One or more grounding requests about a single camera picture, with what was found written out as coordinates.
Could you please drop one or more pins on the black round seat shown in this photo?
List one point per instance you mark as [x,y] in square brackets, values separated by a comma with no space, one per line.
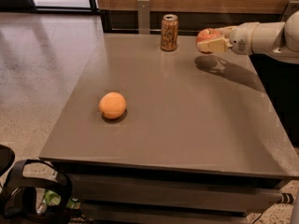
[7,157]

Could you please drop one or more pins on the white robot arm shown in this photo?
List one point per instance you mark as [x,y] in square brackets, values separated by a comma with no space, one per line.
[278,40]

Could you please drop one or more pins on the orange soda can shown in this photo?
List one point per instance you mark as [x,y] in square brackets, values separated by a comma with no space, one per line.
[169,32]

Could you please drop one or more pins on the grey metal bracket post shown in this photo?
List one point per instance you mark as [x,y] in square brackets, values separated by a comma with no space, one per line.
[143,14]

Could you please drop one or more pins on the angled metal bracket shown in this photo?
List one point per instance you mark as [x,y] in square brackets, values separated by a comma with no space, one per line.
[291,8]

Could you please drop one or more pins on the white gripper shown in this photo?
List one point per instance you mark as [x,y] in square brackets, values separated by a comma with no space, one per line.
[240,41]

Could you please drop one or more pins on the orange fruit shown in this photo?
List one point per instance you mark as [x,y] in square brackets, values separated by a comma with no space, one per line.
[112,105]

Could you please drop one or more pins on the black bag with straps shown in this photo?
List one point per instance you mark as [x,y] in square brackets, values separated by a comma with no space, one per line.
[18,196]

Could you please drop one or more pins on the green packet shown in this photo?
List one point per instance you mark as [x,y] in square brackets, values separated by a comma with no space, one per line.
[51,198]

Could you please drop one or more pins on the red apple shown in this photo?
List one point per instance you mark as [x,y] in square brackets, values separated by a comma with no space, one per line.
[206,34]

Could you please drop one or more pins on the black striped handle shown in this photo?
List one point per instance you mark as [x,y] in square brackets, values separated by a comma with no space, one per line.
[287,198]

